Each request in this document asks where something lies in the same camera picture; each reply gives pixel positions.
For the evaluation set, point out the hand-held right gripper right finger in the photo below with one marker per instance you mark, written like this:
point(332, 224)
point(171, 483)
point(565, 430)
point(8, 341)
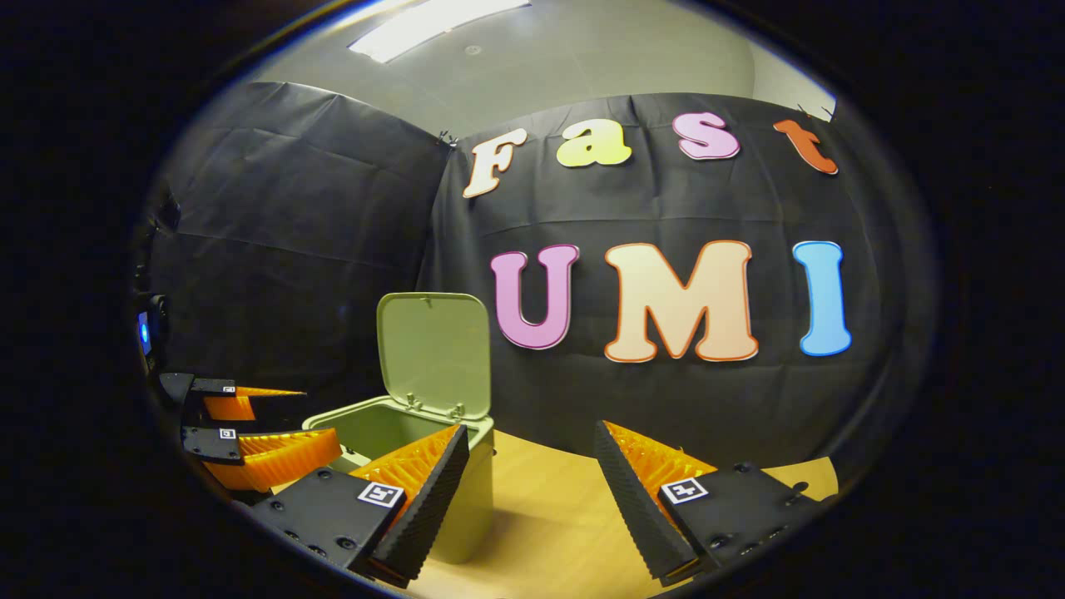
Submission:
point(636, 507)

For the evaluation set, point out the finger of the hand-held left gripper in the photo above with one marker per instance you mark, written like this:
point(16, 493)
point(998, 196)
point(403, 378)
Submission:
point(241, 406)
point(274, 462)

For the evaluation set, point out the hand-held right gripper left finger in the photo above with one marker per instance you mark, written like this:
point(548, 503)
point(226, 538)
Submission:
point(433, 507)

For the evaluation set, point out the green desktop garbage bin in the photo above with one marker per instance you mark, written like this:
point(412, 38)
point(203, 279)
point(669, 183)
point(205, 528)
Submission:
point(433, 358)

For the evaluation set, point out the wooden desktop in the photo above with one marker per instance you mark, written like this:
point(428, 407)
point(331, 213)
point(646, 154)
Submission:
point(549, 516)

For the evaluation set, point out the black backdrop cloth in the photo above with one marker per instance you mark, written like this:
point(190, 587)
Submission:
point(333, 249)

